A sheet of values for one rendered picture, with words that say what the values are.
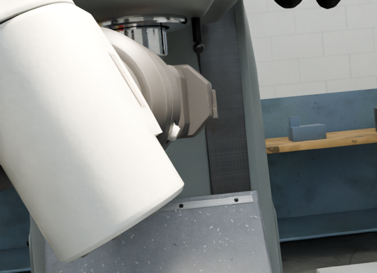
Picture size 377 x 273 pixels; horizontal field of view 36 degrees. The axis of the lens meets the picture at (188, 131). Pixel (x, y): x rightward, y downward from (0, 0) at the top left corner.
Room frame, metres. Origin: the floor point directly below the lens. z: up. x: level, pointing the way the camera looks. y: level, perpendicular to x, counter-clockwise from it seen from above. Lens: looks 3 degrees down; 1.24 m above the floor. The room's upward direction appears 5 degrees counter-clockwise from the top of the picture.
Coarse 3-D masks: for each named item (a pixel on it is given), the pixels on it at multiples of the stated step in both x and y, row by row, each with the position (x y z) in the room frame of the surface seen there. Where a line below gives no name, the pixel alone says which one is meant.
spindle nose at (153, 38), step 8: (120, 32) 0.47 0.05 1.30; (128, 32) 0.47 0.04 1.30; (136, 32) 0.47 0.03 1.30; (144, 32) 0.47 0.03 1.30; (152, 32) 0.47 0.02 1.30; (160, 32) 0.48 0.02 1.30; (136, 40) 0.47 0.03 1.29; (144, 40) 0.47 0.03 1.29; (152, 40) 0.47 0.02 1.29; (160, 40) 0.48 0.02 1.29; (152, 48) 0.47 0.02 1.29; (160, 48) 0.48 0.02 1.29; (160, 56) 0.49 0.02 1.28
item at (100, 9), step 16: (80, 0) 0.42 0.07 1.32; (96, 0) 0.42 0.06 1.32; (112, 0) 0.42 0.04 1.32; (128, 0) 0.42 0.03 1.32; (144, 0) 0.42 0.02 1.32; (160, 0) 0.42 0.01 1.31; (176, 0) 0.43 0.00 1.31; (192, 0) 0.44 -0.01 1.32; (208, 0) 0.45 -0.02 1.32; (96, 16) 0.44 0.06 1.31; (112, 16) 0.45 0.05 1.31; (192, 16) 0.49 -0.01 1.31
